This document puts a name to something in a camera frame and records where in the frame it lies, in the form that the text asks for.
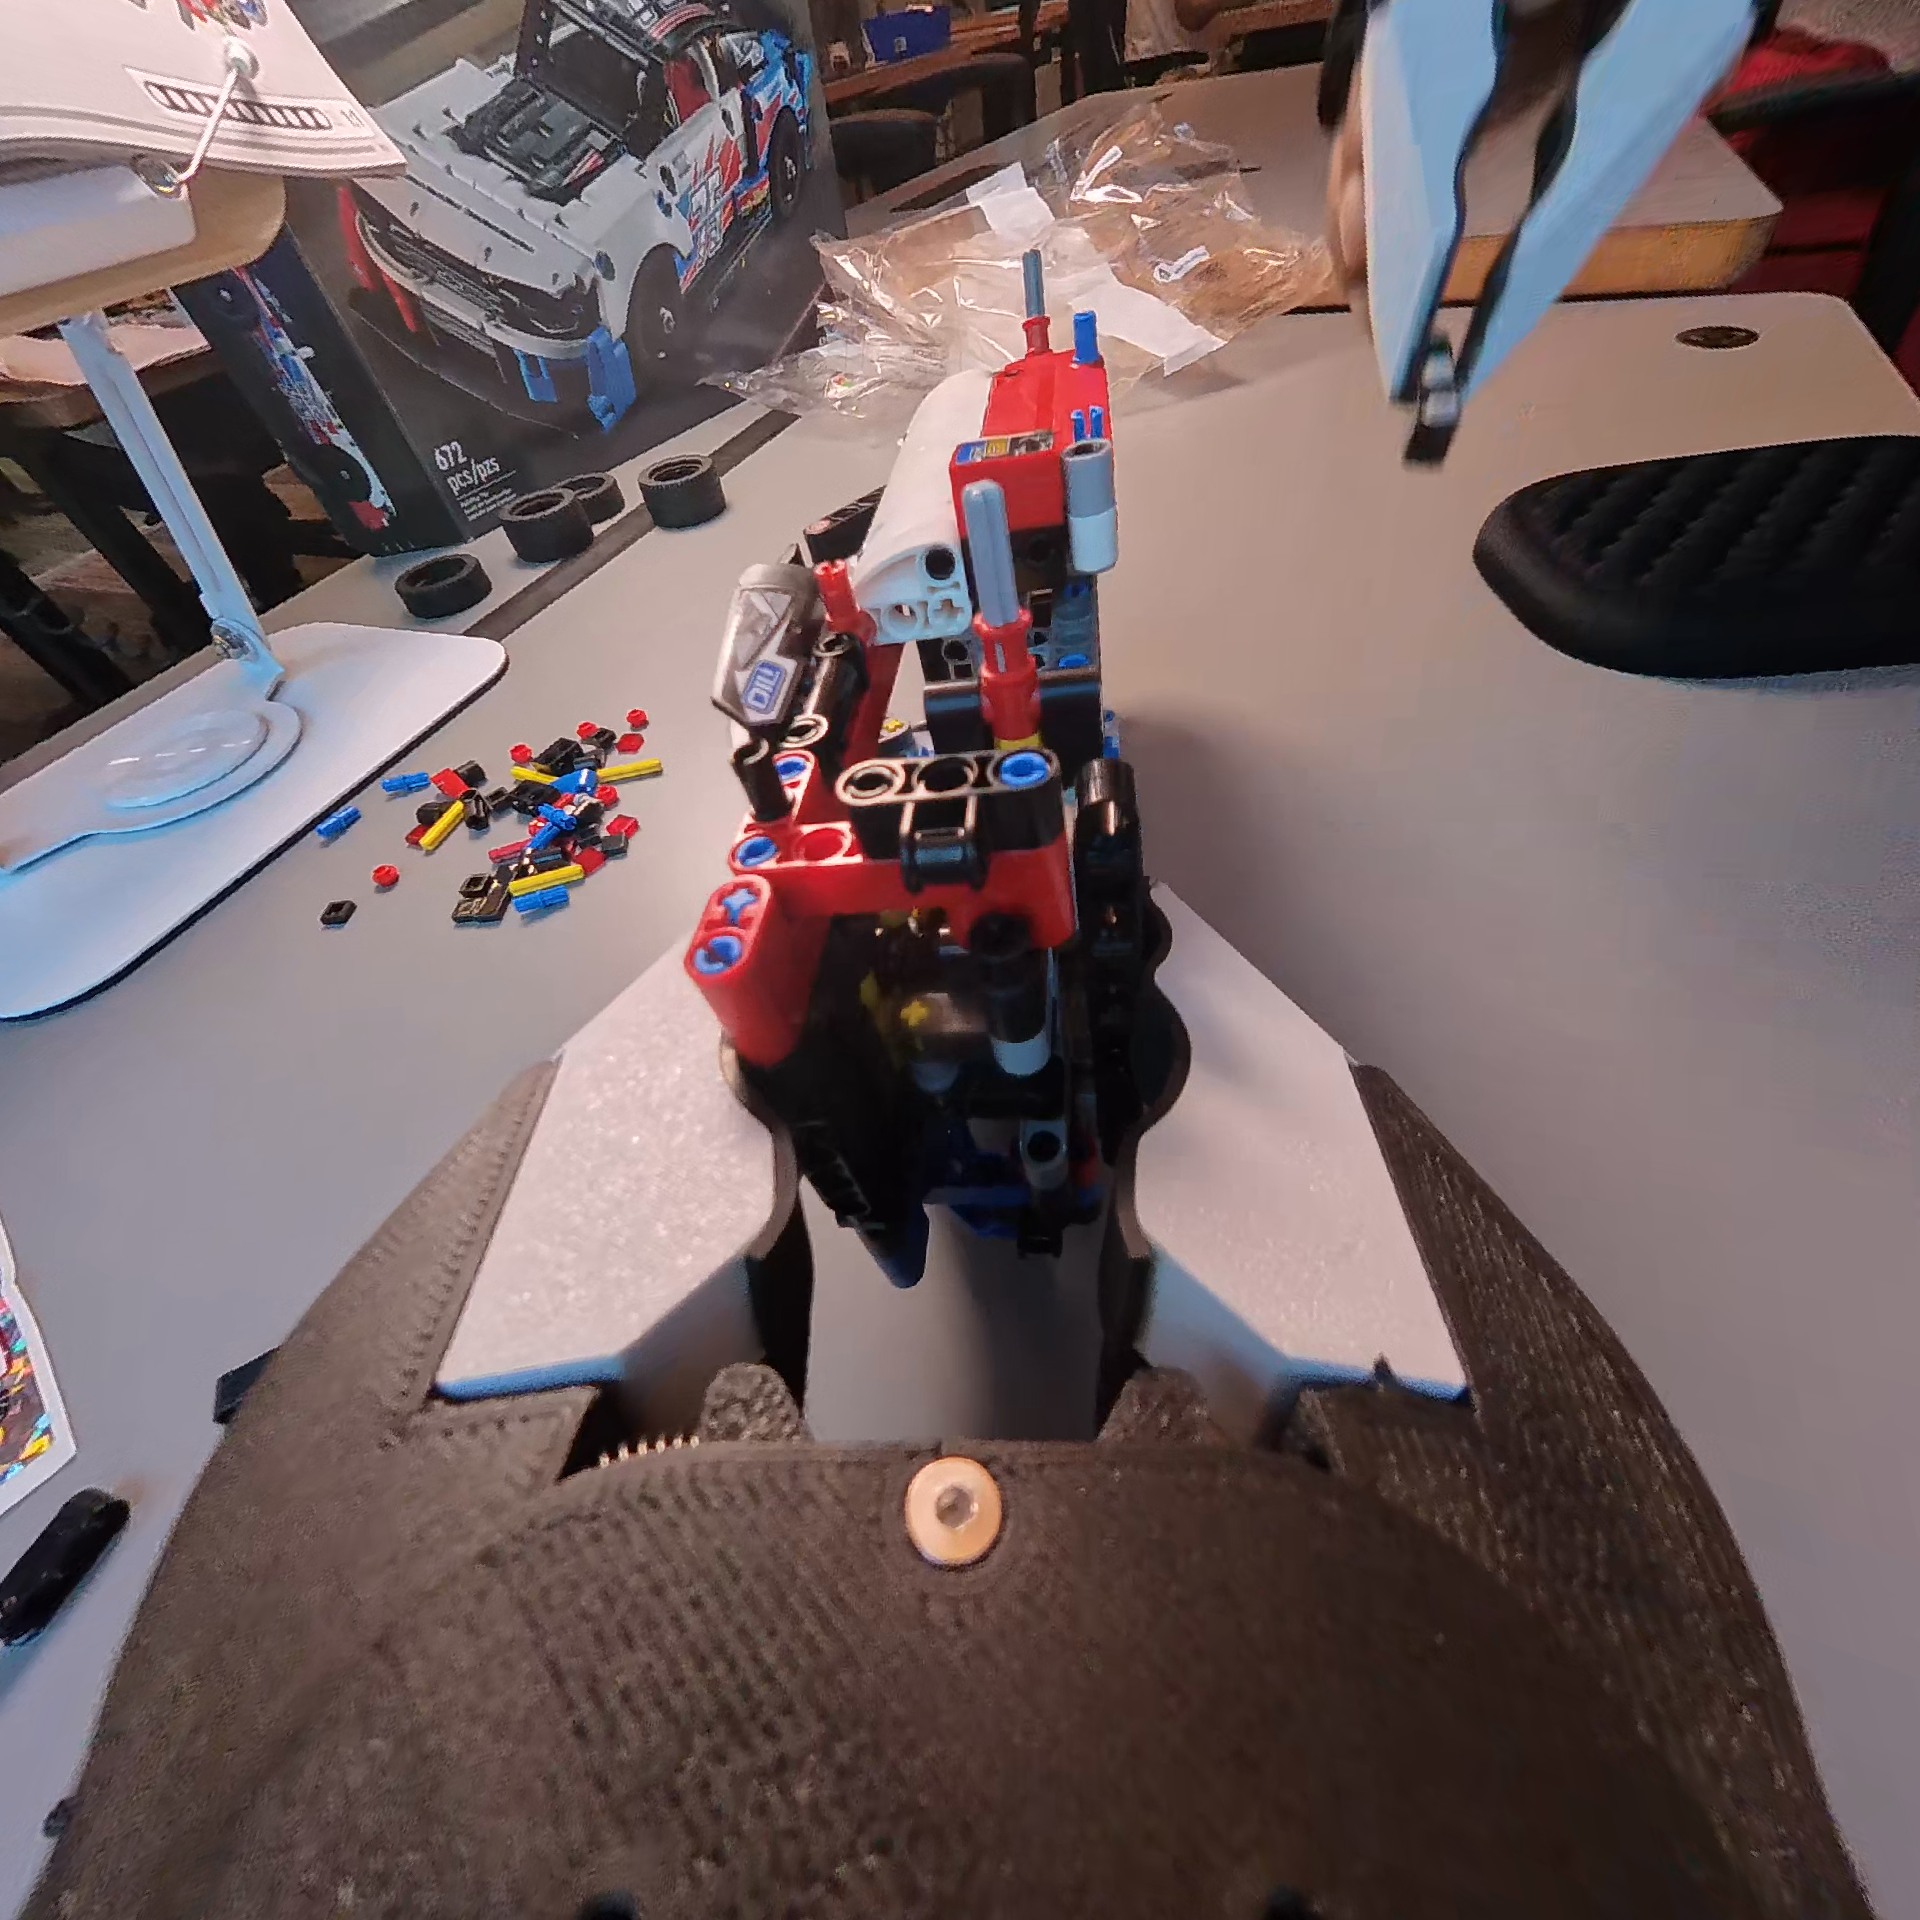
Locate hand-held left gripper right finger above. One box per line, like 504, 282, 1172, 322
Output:
1102, 882, 1471, 1444

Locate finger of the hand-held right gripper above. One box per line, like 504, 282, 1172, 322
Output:
1358, 0, 1510, 403
1463, 0, 1761, 394

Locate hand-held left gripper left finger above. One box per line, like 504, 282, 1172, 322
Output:
434, 938, 818, 1413

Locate long black lego beam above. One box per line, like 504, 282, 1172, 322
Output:
1401, 332, 1470, 470

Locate lego race car model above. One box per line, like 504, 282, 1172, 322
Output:
683, 247, 1158, 1291

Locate black lego connector piece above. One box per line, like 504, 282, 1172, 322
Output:
0, 1487, 133, 1647

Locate lego set box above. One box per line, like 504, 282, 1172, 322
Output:
177, 0, 842, 561

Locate lego instruction booklet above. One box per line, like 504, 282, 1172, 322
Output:
0, 0, 410, 189

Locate red office chair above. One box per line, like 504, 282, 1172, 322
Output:
1710, 0, 1920, 303

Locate pile of small colourful pieces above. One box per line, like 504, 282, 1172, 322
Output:
314, 709, 665, 928

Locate crumpled clear plastic bag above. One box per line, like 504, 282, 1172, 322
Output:
705, 83, 1339, 423

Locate black textured wrist rest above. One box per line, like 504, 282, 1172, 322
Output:
1473, 438, 1920, 680

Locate black office chair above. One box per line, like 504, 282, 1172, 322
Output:
831, 51, 1040, 212

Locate white book stand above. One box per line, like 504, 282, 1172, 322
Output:
0, 156, 510, 1025

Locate holographic sticker sheet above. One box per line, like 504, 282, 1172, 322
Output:
0, 1223, 76, 1517

